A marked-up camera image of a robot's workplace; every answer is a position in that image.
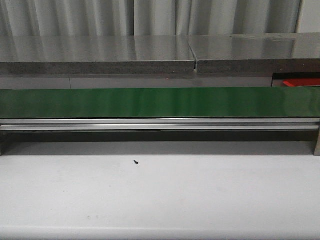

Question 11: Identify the grey counter right section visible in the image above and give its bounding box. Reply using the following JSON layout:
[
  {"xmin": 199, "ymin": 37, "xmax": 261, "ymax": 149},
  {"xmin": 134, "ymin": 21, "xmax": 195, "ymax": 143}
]
[{"xmin": 188, "ymin": 33, "xmax": 320, "ymax": 86}]

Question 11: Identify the grey counter section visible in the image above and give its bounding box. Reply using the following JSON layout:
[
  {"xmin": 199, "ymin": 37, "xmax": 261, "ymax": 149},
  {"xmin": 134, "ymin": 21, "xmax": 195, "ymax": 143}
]
[
  {"xmin": 188, "ymin": 33, "xmax": 320, "ymax": 86},
  {"xmin": 0, "ymin": 36, "xmax": 195, "ymax": 90}
]

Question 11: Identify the green conveyor belt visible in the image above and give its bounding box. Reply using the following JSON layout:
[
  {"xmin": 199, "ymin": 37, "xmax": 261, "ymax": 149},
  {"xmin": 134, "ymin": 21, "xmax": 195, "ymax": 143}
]
[{"xmin": 0, "ymin": 87, "xmax": 320, "ymax": 119}]

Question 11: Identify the red plastic tray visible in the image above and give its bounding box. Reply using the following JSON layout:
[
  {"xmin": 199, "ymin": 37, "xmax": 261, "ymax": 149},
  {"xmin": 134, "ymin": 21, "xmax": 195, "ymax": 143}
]
[{"xmin": 283, "ymin": 78, "xmax": 320, "ymax": 87}]

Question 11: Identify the grey counter left section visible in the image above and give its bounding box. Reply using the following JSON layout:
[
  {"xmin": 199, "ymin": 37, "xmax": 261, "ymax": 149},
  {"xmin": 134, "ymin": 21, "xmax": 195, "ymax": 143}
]
[{"xmin": 0, "ymin": 36, "xmax": 195, "ymax": 90}]

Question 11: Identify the grey pleated curtain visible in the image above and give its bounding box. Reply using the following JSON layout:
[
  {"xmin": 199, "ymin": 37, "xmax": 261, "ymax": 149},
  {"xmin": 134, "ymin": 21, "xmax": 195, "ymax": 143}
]
[{"xmin": 0, "ymin": 0, "xmax": 302, "ymax": 37}]

